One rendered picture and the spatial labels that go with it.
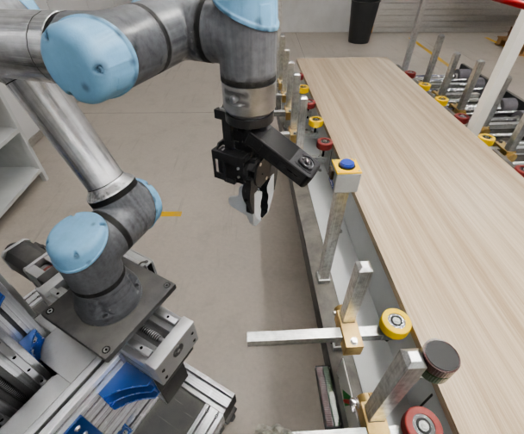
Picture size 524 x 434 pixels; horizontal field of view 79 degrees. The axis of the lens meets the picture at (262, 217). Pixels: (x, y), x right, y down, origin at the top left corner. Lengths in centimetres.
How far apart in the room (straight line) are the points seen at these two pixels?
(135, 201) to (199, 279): 145
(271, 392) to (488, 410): 107
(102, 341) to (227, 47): 65
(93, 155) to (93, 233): 16
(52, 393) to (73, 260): 34
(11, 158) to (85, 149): 282
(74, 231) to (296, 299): 155
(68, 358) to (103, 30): 76
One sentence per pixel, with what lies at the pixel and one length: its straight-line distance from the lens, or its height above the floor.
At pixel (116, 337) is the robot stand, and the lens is 82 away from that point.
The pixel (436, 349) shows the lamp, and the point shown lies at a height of 117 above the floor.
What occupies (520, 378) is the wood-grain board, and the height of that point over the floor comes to 90.
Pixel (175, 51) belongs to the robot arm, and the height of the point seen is 160.
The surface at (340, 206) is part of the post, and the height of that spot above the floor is 109.
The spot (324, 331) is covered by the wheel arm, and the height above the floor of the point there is 86.
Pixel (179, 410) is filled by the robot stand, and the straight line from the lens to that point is 160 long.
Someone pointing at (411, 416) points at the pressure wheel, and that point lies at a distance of 90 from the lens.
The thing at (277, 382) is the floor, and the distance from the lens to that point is 183.
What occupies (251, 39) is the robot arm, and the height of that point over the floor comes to 162.
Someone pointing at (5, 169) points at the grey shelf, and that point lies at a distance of 362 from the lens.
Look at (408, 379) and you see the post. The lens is 69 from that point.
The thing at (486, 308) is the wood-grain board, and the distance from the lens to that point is 115.
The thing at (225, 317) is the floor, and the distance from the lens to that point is 200.
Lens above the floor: 171
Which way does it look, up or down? 42 degrees down
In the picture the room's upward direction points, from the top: straight up
